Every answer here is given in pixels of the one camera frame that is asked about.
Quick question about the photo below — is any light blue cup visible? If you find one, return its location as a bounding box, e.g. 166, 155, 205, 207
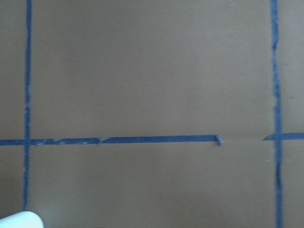
0, 211, 44, 228

